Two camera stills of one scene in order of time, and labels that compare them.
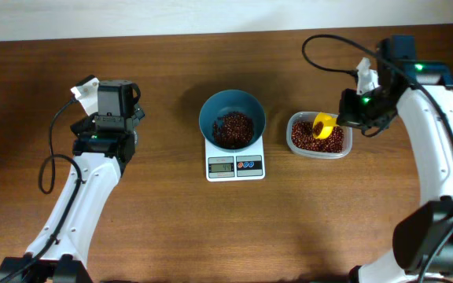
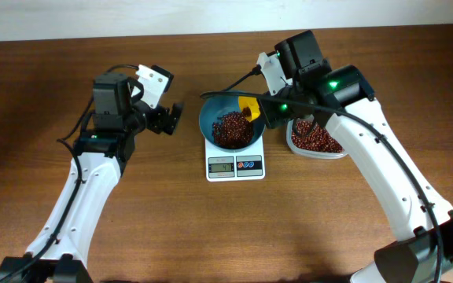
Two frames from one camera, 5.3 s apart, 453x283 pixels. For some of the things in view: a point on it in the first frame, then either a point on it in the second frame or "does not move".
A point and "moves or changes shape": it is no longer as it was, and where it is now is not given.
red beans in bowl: (233, 130) does not move
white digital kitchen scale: (222, 166) does not move
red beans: (302, 136) does not move
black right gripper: (347, 108) to (268, 114)
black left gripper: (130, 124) to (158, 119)
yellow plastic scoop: (329, 121) moves or changes shape
